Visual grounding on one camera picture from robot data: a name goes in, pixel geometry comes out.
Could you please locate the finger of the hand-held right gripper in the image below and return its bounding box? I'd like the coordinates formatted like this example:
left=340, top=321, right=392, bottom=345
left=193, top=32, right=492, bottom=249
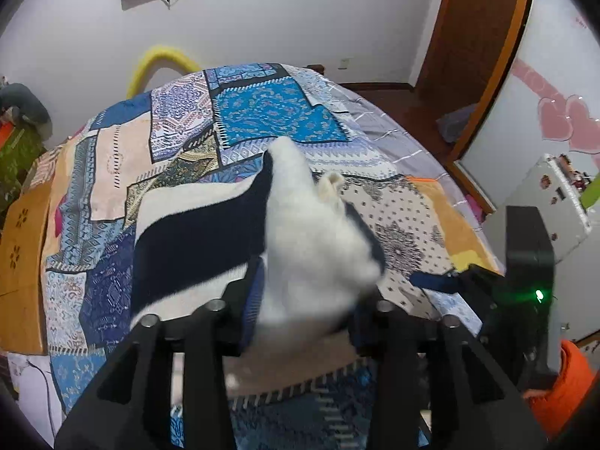
left=410, top=267, right=470, bottom=294

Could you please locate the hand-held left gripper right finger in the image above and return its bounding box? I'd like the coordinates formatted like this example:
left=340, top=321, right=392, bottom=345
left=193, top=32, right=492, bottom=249
left=349, top=291, right=547, bottom=450

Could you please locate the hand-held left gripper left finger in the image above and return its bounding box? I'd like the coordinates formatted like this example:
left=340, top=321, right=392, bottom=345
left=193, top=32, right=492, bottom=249
left=55, top=254, right=266, bottom=450

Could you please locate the white and black knit sweater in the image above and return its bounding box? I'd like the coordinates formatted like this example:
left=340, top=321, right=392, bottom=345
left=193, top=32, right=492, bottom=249
left=131, top=136, right=387, bottom=338

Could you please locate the person's right forearm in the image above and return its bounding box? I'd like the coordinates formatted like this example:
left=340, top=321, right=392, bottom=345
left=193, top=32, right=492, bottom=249
left=522, top=340, right=596, bottom=438

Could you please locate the grey bed sheet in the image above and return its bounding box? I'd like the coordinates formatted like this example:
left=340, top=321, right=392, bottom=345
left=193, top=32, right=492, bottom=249
left=328, top=82, right=483, bottom=226

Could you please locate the blue-grey cloth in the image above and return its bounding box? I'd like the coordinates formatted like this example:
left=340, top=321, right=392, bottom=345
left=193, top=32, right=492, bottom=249
left=437, top=103, right=480, bottom=144

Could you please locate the patchwork printed blanket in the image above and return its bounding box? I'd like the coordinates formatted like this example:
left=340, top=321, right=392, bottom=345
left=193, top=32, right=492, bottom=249
left=42, top=62, right=498, bottom=450

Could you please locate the wooden lap desk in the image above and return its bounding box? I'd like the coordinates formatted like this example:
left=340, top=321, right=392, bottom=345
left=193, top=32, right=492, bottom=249
left=0, top=180, right=54, bottom=354

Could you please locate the brown wooden door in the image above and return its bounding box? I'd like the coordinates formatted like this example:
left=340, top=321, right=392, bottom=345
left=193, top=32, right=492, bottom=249
left=415, top=0, right=537, bottom=179

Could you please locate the yellow foam tube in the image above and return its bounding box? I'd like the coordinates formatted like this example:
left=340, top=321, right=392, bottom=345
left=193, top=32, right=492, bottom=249
left=126, top=46, right=198, bottom=99

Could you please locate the green fabric bag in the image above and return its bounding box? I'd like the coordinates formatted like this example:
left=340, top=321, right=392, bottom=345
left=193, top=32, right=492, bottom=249
left=0, top=124, right=48, bottom=207

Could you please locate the pink heart wall sticker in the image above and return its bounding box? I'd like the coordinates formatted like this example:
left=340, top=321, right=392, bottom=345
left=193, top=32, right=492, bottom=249
left=511, top=58, right=600, bottom=155

